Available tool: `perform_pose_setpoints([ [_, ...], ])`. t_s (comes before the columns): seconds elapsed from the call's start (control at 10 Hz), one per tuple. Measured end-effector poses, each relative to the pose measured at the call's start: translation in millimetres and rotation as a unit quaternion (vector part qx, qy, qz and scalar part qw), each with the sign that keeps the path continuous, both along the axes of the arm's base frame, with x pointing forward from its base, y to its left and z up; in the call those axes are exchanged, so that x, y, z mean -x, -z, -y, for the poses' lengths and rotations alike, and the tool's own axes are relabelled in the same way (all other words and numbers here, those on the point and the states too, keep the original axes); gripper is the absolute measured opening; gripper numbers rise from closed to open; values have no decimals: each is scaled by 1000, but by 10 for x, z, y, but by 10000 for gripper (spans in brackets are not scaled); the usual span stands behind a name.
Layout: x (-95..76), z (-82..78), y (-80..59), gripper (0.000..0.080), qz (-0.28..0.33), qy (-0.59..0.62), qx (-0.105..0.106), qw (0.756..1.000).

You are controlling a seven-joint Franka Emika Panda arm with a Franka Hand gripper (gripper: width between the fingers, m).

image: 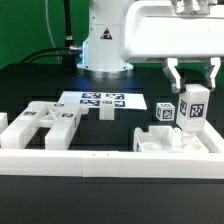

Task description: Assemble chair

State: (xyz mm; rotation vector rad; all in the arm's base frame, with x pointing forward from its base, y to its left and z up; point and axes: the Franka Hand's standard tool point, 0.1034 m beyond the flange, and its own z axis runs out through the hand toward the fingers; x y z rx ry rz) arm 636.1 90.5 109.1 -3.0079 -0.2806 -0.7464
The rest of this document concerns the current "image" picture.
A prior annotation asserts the white chair seat part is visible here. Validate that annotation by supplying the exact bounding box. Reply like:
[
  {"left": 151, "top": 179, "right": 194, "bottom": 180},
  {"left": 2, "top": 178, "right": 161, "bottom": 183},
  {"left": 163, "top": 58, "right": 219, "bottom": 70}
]
[{"left": 133, "top": 126, "right": 209, "bottom": 153}]

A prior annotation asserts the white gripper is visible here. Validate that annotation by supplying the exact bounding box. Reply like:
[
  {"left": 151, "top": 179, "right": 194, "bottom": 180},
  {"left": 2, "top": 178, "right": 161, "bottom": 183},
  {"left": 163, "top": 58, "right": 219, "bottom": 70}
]
[{"left": 120, "top": 0, "right": 224, "bottom": 93}]

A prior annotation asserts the black vertical cable post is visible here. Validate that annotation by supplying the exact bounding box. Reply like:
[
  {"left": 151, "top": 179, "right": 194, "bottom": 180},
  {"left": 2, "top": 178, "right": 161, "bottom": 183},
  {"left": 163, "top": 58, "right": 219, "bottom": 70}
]
[{"left": 63, "top": 0, "right": 73, "bottom": 47}]

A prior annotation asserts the thin grey cable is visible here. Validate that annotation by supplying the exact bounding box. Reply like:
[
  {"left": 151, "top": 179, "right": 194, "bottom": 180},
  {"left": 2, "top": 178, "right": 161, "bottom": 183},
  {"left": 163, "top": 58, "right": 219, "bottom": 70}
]
[{"left": 45, "top": 0, "right": 63, "bottom": 64}]

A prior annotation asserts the black thick cable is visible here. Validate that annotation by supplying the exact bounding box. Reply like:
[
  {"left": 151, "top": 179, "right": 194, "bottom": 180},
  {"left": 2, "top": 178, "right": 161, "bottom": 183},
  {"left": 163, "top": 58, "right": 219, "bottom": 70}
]
[{"left": 20, "top": 45, "right": 84, "bottom": 64}]

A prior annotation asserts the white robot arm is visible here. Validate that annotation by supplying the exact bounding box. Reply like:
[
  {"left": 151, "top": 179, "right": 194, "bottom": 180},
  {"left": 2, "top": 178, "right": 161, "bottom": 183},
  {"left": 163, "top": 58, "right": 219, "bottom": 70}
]
[{"left": 78, "top": 0, "right": 224, "bottom": 93}]

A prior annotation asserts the white marker sheet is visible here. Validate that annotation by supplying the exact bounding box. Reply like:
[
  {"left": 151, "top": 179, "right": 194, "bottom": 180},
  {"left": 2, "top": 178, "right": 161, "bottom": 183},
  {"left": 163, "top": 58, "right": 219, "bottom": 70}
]
[{"left": 58, "top": 91, "right": 147, "bottom": 110}]

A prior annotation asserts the white chair back part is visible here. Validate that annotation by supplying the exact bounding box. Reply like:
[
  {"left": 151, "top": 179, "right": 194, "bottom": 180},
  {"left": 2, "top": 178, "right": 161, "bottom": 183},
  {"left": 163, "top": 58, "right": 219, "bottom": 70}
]
[{"left": 0, "top": 101, "right": 89, "bottom": 150}]

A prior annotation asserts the white U-shaped fence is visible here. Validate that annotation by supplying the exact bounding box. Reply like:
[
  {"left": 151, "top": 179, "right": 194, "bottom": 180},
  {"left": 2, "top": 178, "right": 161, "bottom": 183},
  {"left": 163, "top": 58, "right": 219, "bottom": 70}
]
[{"left": 0, "top": 124, "right": 224, "bottom": 179}]

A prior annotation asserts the white block at left edge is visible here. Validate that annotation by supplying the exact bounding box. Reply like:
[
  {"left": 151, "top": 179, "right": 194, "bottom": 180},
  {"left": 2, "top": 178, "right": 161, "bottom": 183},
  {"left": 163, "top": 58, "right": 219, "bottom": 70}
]
[{"left": 0, "top": 112, "right": 8, "bottom": 134}]

